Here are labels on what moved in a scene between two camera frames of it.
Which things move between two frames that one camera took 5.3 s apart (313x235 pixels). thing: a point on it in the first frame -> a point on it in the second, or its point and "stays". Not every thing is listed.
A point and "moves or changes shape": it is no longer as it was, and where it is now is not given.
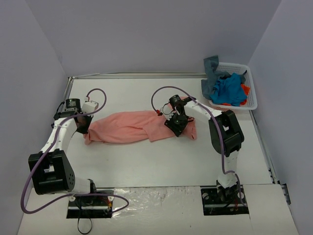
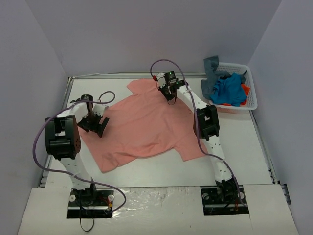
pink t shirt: x=112 y=127 moves or changes shape
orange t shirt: x=246 y=89 stays
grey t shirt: x=211 y=65 stays
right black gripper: x=174 y=126 -> x=168 y=90
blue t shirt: x=229 y=90 stays
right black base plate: x=220 y=201 stays
